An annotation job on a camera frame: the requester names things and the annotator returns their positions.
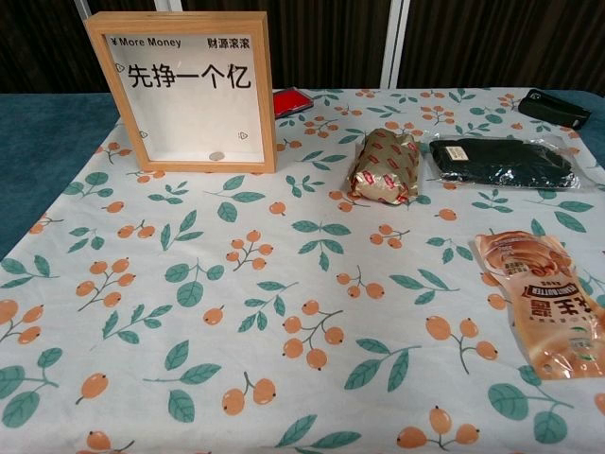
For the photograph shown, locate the floral white tablecloth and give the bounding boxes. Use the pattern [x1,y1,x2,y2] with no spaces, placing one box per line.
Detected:
[0,87,605,454]

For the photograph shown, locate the gold red snack package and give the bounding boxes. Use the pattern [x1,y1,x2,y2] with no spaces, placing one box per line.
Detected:
[348,127,423,208]

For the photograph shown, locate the red ink stamp pad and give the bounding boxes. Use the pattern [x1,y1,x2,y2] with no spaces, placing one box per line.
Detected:
[272,86,316,115]

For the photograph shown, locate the black gloves in plastic bag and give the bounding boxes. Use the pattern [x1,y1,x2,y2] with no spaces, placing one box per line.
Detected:
[423,133,582,191]

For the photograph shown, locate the orange peanut butter pouch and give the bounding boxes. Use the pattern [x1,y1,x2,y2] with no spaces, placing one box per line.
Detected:
[473,229,605,382]

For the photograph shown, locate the teal blue table cover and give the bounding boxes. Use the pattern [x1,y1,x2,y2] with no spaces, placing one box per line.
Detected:
[0,87,605,262]

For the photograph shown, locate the black stapler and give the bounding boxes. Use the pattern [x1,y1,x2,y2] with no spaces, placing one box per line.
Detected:
[517,87,594,131]

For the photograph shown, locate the wooden frame money box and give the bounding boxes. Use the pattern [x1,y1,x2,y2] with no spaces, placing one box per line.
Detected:
[84,10,278,176]

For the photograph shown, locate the white partition post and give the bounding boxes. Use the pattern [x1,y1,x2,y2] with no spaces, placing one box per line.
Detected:
[379,0,412,90]

